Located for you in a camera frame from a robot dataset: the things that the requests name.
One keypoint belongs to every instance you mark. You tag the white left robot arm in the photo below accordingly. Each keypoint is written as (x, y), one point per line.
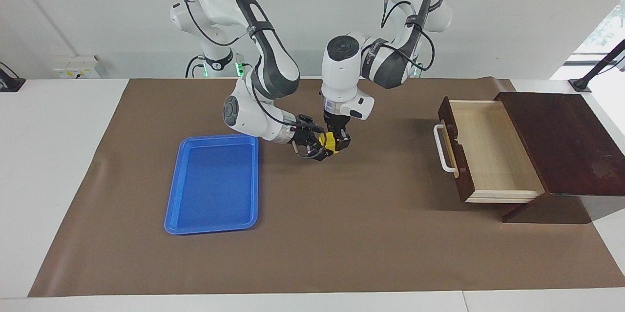
(342, 63)

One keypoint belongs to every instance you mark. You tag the brown table mat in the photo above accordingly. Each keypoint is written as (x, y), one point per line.
(366, 234)

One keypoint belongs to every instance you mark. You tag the black table mount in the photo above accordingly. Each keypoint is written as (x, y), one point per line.
(10, 82)

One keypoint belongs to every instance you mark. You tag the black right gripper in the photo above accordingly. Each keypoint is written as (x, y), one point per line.
(305, 136)

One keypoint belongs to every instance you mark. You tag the dark wooden cabinet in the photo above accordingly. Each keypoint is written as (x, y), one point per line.
(561, 146)

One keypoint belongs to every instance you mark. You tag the yellow cube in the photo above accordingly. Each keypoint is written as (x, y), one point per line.
(329, 142)

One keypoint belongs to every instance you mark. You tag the white wall socket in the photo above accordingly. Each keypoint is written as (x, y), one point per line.
(75, 68)

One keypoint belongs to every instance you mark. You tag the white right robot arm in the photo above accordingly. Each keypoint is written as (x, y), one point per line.
(244, 116)

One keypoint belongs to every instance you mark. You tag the blue plastic tray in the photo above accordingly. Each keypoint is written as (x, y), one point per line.
(215, 185)

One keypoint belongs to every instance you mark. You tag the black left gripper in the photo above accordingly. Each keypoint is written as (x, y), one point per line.
(336, 121)

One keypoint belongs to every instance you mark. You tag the black camera stand pole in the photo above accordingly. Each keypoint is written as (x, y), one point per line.
(598, 68)

